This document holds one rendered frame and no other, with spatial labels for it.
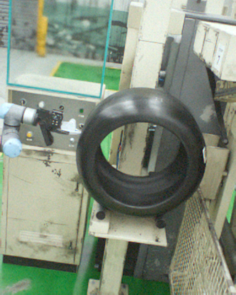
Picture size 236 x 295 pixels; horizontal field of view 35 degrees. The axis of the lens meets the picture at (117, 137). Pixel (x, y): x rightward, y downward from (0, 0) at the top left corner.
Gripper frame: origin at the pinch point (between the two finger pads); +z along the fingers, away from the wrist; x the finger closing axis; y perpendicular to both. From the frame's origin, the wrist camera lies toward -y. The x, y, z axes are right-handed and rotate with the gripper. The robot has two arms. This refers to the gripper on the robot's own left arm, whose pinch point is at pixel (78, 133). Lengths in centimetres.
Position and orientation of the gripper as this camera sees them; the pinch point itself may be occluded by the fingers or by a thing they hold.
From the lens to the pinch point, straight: 167.5
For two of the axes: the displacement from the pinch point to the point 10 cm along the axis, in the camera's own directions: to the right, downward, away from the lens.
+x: 0.4, -3.6, 9.3
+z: 9.7, 2.4, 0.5
